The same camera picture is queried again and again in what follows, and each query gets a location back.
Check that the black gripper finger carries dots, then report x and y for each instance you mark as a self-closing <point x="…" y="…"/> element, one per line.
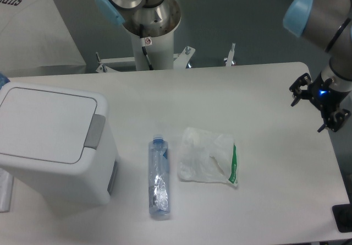
<point x="334" y="120"/>
<point x="300" y="89"/>

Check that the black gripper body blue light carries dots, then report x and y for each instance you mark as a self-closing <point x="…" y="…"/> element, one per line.
<point x="324" y="98"/>

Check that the white push-lid trash can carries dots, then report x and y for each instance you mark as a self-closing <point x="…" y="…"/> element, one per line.
<point x="58" y="141"/>

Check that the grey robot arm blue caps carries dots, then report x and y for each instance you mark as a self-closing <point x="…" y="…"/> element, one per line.
<point x="326" y="23"/>

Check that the black device at table edge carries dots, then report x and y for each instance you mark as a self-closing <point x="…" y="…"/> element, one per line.
<point x="342" y="216"/>

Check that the clear plastic bag green strip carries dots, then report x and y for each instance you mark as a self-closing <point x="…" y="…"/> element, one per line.
<point x="208" y="157"/>

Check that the clear plastic water bottle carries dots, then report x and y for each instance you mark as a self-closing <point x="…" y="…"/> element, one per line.
<point x="159" y="201"/>

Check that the white printed cloth cover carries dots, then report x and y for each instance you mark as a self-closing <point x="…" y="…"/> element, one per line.
<point x="36" y="41"/>

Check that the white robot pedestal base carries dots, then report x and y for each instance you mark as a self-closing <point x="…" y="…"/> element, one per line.
<point x="149" y="53"/>

